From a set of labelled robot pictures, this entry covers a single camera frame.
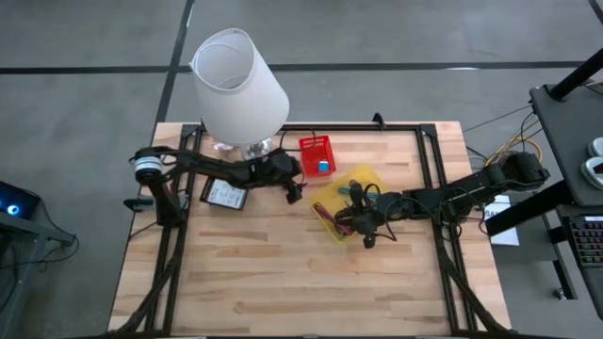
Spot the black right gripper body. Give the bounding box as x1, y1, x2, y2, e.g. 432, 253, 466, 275
350, 180, 406, 250

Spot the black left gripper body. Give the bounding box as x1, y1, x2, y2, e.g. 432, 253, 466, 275
257, 149, 305, 204

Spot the teal cable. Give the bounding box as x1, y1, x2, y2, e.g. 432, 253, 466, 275
337, 186, 381, 199

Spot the maroon cable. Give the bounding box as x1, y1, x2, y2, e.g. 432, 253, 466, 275
312, 201, 355, 236

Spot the white booklet with figure print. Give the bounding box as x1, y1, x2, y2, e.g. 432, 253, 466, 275
206, 180, 247, 208

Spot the yellow translucent plastic bin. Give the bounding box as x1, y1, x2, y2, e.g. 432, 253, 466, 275
309, 163, 392, 244

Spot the red plastic mesh basket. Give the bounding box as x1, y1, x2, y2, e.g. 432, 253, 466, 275
299, 135, 337, 179

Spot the white shade chrome table lamp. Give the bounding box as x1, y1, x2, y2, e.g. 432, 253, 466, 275
188, 27, 291, 161

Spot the white paper sheet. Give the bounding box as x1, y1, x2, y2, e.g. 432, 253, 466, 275
483, 194, 520, 247

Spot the black desk leg bar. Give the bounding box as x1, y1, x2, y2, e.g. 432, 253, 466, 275
484, 180, 574, 237

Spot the black side desk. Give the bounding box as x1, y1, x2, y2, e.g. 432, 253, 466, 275
529, 83, 603, 208

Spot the backlit black keyboard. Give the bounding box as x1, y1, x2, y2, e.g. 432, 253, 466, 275
568, 215, 603, 268

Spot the white device with black patch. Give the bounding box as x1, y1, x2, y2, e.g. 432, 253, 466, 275
579, 156, 603, 191

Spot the black keyboard tray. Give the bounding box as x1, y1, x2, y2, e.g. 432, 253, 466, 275
555, 204, 603, 321

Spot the black monitor pole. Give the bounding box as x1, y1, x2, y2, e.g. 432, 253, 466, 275
548, 48, 603, 103

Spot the grey metal stand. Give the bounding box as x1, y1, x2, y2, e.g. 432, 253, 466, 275
0, 210, 77, 339

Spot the computer case with blue light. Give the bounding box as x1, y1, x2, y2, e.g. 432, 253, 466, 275
0, 181, 42, 221

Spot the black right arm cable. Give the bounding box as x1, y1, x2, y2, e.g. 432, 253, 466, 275
367, 195, 404, 242

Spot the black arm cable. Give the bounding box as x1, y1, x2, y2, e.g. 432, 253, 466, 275
367, 195, 404, 242
278, 129, 318, 153

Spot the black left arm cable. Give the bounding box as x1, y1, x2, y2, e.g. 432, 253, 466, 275
278, 129, 318, 153

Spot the black aluminium table frame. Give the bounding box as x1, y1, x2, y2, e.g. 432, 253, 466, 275
143, 121, 513, 339

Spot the black right cable bundle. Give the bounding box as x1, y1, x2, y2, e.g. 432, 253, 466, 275
435, 225, 510, 336

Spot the black cable bundle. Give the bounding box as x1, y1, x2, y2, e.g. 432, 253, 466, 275
108, 225, 187, 336
435, 225, 510, 336

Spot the small black bracket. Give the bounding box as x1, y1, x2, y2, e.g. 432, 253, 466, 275
122, 197, 156, 212

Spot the yellow floor cable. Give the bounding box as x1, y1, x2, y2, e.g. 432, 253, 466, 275
484, 135, 544, 166

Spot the black left cable bundle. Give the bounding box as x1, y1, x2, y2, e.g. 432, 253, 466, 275
108, 225, 187, 336

